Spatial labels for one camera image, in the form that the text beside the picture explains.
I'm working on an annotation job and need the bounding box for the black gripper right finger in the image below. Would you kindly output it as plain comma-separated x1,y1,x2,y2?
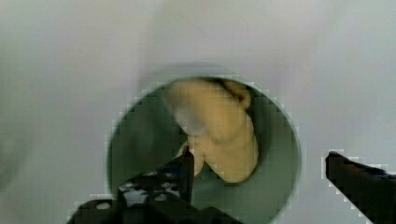
325,151,396,224

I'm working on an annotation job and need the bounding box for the peeled toy banana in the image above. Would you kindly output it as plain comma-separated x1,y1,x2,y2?
163,78,259,183

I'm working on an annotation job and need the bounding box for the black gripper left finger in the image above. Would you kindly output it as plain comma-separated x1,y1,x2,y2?
66,147,243,224

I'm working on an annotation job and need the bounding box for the green mug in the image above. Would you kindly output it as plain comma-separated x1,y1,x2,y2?
106,75,302,224

